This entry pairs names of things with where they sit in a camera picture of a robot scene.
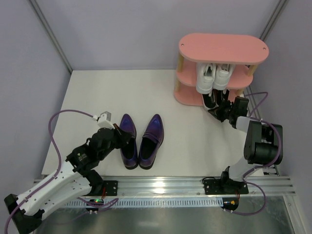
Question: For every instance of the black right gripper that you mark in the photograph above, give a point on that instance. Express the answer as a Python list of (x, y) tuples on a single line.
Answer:
[(225, 110)]

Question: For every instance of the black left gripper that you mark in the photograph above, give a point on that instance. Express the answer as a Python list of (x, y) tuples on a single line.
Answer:
[(119, 135)]

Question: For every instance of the black canvas sneaker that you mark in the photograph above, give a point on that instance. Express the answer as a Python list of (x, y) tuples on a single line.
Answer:
[(221, 95), (209, 101)]

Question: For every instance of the purple loafer shoe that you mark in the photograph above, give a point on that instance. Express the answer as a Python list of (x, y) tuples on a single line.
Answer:
[(152, 140), (129, 152)]

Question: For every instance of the white sneaker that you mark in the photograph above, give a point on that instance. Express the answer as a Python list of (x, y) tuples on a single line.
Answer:
[(205, 76), (222, 75)]

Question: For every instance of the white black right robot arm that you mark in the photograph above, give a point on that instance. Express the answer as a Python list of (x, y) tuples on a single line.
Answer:
[(263, 147)]

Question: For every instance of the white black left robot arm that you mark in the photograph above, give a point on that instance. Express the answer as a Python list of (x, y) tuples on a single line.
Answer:
[(75, 177)]

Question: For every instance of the pink shoe shelf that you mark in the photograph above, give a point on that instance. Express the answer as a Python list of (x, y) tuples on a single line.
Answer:
[(243, 51)]

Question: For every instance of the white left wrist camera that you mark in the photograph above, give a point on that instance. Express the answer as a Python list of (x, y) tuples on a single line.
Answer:
[(104, 120)]

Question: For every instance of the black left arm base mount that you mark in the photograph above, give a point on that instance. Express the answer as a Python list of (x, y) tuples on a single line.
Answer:
[(108, 188)]

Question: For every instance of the white slotted cable duct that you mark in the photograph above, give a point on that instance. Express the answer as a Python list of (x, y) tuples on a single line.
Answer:
[(167, 202)]

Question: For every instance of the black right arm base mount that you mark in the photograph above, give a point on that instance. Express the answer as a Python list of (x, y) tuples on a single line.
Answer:
[(213, 186)]

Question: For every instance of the aluminium rail frame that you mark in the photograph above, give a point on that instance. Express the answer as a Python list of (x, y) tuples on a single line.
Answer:
[(191, 186)]

